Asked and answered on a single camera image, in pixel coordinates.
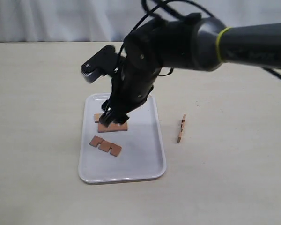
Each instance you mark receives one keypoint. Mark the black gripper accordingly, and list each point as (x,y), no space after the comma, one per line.
(130,86)

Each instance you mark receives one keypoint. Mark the white backdrop curtain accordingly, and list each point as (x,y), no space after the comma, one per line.
(108,20)

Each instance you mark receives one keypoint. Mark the white plastic tray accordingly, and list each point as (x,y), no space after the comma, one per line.
(142,155)

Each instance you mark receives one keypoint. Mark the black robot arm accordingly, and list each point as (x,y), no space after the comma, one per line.
(194,43)

